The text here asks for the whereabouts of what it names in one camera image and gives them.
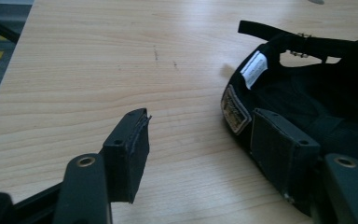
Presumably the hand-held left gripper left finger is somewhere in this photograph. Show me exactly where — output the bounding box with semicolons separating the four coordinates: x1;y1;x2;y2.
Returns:
52;107;153;224

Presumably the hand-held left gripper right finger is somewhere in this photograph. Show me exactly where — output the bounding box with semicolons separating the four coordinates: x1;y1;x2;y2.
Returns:
250;107;358;224

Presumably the black baseball cap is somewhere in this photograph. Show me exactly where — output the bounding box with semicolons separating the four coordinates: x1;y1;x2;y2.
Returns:
220;20;358;178

